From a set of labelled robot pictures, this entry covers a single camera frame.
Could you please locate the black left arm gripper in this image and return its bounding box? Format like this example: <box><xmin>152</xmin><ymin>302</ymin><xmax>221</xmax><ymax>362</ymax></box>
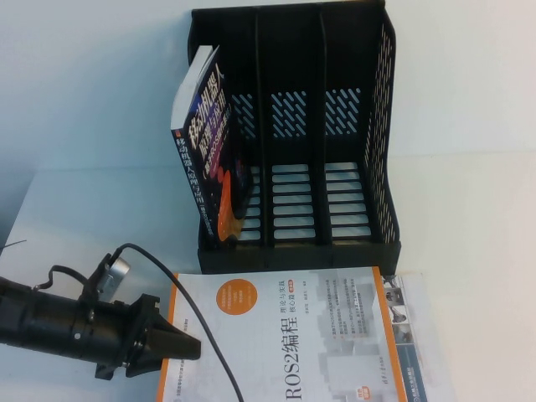
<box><xmin>95</xmin><ymin>293</ymin><xmax>202</xmax><ymax>380</ymax></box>

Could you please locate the white orange ROS2 book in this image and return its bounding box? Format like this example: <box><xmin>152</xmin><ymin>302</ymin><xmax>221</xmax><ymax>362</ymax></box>
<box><xmin>155</xmin><ymin>265</ymin><xmax>418</xmax><ymax>402</ymax></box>

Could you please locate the black plastic book stand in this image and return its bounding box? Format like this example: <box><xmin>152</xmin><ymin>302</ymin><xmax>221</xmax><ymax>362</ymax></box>
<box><xmin>186</xmin><ymin>0</ymin><xmax>403</xmax><ymax>296</ymax></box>

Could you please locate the dark mobile robot book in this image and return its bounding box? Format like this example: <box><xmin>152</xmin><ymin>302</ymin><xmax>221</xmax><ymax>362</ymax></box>
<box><xmin>169</xmin><ymin>44</ymin><xmax>255</xmax><ymax>248</ymax></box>

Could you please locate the white car suspension book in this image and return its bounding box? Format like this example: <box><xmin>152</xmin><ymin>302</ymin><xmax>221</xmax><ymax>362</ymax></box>
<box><xmin>379</xmin><ymin>272</ymin><xmax>458</xmax><ymax>402</ymax></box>

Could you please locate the black left camera cable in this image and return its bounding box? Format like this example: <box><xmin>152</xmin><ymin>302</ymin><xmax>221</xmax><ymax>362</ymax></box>
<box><xmin>109</xmin><ymin>242</ymin><xmax>246</xmax><ymax>402</ymax></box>

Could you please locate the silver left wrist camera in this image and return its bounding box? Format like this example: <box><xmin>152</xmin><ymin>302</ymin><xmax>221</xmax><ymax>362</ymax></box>
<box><xmin>99</xmin><ymin>255</ymin><xmax>131</xmax><ymax>303</ymax></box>

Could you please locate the thin black arm wire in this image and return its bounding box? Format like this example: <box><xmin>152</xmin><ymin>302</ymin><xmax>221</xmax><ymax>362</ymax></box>
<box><xmin>35</xmin><ymin>264</ymin><xmax>91</xmax><ymax>291</ymax></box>

